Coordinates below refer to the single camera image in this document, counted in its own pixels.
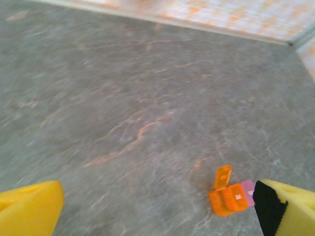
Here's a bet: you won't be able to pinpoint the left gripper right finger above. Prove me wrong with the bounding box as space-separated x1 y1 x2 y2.
252 178 315 236

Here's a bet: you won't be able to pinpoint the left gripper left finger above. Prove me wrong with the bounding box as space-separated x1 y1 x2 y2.
0 180 65 236

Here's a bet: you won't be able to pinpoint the small orange and pink blocks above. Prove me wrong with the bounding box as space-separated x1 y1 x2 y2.
208 165 256 217

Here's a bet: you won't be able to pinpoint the orange patterned backdrop cloth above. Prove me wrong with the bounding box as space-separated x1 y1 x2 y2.
73 0 315 84

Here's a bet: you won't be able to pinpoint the aluminium frame post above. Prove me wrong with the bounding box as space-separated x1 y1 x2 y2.
287 30 315 50

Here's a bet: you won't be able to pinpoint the aluminium frame rail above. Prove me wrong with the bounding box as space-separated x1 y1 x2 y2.
27 0 293 47

